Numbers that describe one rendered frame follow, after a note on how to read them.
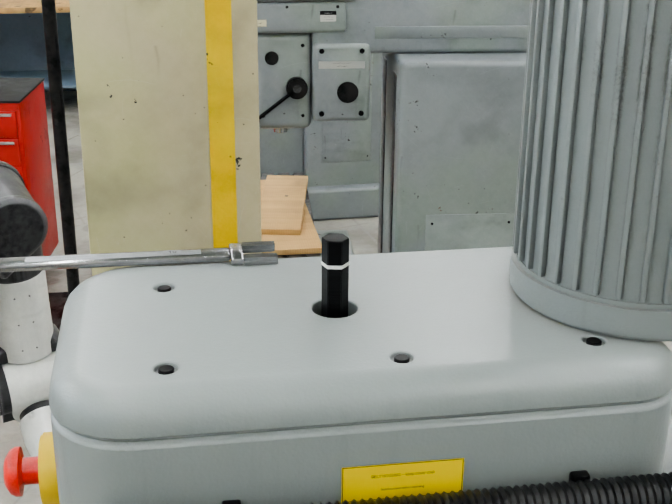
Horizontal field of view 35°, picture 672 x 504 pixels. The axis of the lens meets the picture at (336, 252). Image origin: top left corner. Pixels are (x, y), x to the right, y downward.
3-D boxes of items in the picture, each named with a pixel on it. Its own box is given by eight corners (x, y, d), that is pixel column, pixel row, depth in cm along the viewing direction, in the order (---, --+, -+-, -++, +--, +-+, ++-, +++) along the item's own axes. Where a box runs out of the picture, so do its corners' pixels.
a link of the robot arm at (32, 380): (24, 498, 161) (-8, 390, 170) (91, 477, 165) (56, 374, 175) (22, 466, 153) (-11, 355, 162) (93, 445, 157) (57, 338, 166)
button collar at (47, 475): (42, 522, 86) (35, 458, 84) (49, 480, 91) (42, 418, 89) (68, 520, 86) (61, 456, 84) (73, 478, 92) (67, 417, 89)
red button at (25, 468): (4, 507, 86) (-2, 465, 85) (10, 479, 90) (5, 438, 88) (46, 504, 86) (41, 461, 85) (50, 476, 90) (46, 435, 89)
